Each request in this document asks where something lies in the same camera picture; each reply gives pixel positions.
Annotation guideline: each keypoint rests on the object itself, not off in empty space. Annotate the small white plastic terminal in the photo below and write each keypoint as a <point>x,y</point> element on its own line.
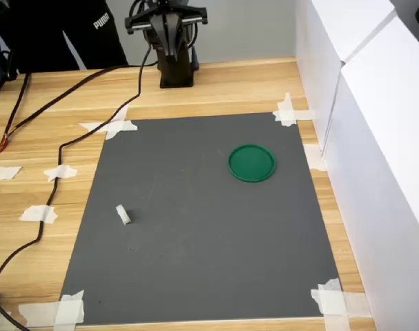
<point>123,214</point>

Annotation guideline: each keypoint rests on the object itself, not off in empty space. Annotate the round green lid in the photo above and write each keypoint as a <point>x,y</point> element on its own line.
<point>252,163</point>

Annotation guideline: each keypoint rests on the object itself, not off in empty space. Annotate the white partition panel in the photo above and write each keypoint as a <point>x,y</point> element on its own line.
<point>385,172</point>
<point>247,27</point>
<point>319,51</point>

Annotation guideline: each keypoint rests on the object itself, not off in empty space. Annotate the white tape piece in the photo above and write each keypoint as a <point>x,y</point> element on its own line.
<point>330,301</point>
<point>69,310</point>
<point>121,125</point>
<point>314,158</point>
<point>7,172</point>
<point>286,115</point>
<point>67,171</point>
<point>33,213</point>

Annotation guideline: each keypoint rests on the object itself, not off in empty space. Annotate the person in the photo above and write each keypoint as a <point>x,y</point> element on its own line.
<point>40,34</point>

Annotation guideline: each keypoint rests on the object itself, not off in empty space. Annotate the dark grey mat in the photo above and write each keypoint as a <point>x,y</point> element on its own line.
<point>195,241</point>

